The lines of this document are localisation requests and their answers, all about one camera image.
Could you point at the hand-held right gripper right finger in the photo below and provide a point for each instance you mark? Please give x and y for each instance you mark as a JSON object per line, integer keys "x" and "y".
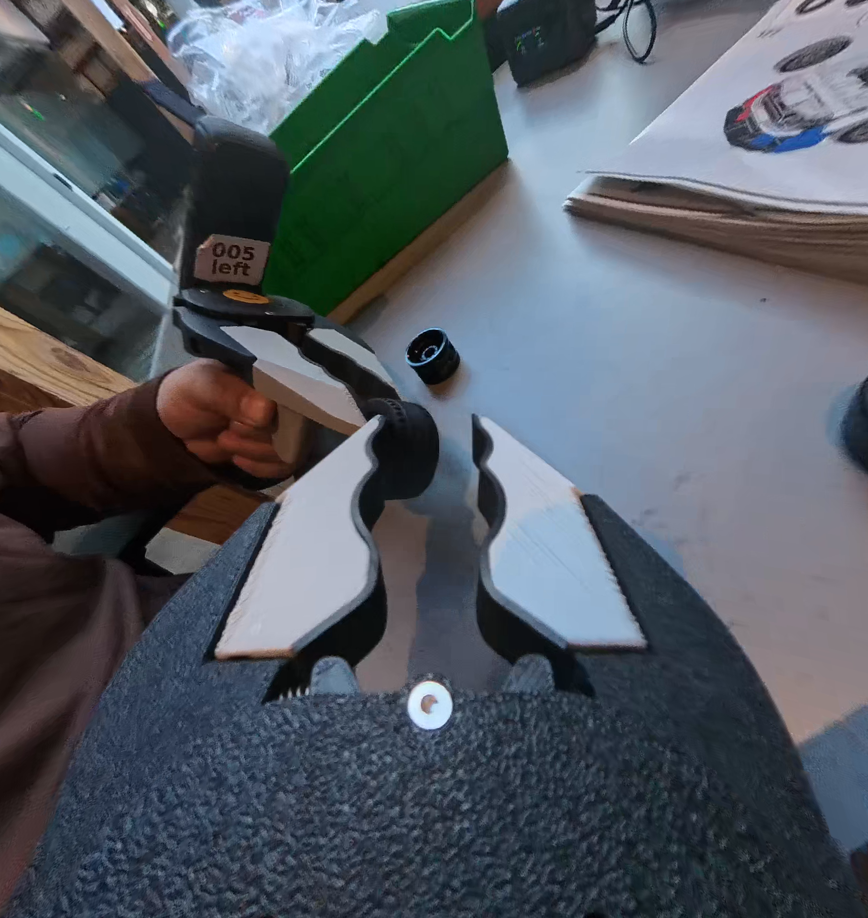
{"x": 549, "y": 559}

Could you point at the wooden bench top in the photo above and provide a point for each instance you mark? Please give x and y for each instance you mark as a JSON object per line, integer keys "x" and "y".
{"x": 32, "y": 358}

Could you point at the person's left hand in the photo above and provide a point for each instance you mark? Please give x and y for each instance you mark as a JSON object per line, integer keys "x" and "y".
{"x": 212, "y": 423}

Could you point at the clear plastic bags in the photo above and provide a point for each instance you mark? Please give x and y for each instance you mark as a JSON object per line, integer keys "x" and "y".
{"x": 262, "y": 57}

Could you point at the glass partition with white frame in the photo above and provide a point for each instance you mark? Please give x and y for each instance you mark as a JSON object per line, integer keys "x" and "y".
{"x": 47, "y": 215}

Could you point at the plywood base board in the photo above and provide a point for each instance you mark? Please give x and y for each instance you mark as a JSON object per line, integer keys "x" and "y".
{"x": 419, "y": 240}

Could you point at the person's brown garment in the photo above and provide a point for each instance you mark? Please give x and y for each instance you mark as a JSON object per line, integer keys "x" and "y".
{"x": 32, "y": 681}

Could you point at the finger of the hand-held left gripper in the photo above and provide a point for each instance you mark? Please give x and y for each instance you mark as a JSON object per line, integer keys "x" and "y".
{"x": 348, "y": 355}
{"x": 290, "y": 376}

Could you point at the toy car instruction booklet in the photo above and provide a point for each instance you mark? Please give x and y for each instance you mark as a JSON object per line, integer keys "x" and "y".
{"x": 692, "y": 143}

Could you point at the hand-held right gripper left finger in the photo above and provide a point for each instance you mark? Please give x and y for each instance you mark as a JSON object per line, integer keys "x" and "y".
{"x": 312, "y": 559}

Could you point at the black power bank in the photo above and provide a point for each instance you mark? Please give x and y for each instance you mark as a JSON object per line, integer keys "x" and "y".
{"x": 549, "y": 43}

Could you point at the green plastic bin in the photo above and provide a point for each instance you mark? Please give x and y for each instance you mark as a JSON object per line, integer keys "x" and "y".
{"x": 405, "y": 165}

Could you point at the person's left forearm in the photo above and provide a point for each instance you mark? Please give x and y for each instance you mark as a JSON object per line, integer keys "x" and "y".
{"x": 61, "y": 466}

